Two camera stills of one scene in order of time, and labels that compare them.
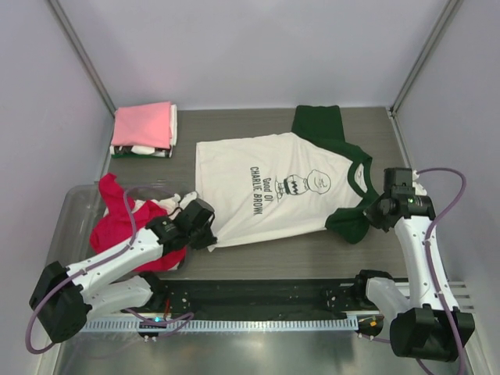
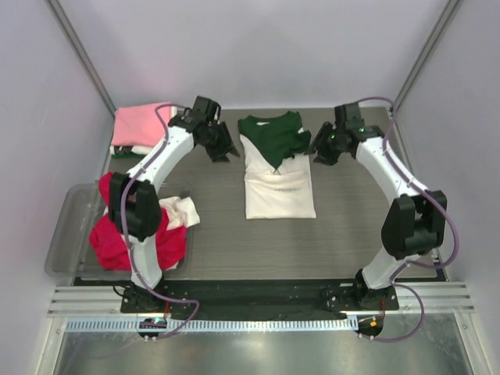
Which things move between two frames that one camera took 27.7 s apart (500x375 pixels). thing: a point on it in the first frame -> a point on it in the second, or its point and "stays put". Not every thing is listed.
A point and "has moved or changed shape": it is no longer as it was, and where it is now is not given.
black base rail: (260, 297) stays put
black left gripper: (208, 238) -> (220, 154)
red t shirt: (121, 219) stays put
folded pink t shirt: (147, 124) stays put
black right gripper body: (374, 212) -> (331, 141)
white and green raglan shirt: (309, 180) has moved or changed shape
